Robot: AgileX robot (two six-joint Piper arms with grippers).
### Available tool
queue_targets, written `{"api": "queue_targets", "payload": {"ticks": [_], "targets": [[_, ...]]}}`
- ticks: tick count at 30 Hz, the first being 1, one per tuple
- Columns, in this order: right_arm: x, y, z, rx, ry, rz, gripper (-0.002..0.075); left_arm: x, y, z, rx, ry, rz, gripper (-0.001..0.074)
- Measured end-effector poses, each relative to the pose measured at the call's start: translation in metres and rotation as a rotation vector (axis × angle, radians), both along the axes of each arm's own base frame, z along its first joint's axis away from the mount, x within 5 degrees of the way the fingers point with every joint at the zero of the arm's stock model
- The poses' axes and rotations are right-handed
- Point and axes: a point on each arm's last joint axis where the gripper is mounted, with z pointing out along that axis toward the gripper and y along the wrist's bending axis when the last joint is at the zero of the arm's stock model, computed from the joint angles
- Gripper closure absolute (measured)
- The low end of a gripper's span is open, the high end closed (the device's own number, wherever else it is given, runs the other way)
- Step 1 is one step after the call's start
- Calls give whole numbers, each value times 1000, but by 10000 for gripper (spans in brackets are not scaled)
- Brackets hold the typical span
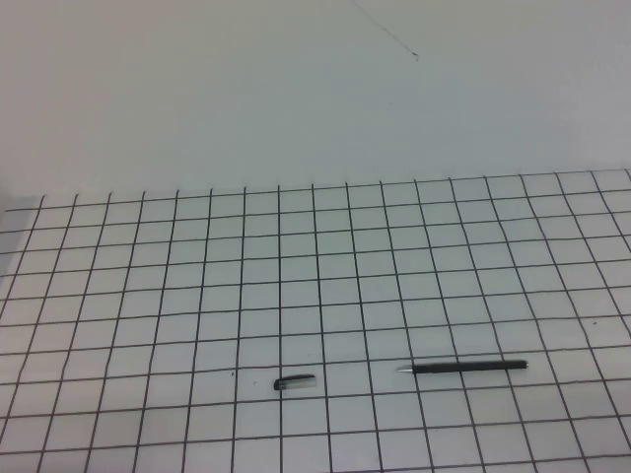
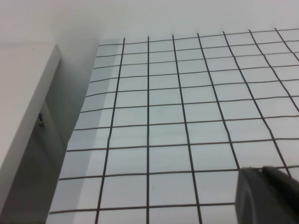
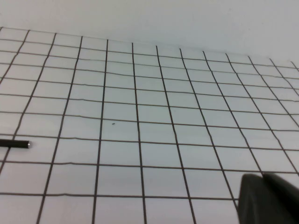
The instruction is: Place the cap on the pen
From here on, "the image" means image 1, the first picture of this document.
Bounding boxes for black pen silver tip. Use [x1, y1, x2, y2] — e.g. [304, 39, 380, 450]
[396, 360, 530, 375]

